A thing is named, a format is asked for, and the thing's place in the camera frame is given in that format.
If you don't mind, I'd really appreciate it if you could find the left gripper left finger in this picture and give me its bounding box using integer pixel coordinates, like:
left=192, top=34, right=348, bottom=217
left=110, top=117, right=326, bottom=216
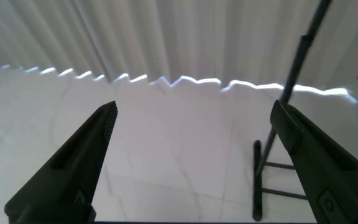
left=4, top=100, right=119, bottom=223

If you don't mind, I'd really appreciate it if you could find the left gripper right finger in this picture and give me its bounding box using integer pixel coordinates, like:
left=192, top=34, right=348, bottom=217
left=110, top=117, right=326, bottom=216
left=269, top=100, right=358, bottom=224

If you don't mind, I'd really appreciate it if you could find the black clothes rack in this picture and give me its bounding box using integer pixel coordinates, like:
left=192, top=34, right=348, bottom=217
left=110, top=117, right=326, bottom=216
left=252, top=0, right=334, bottom=222

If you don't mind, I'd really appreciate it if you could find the white curtain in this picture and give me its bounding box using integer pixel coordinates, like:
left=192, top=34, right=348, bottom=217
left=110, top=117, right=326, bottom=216
left=0, top=0, right=358, bottom=95

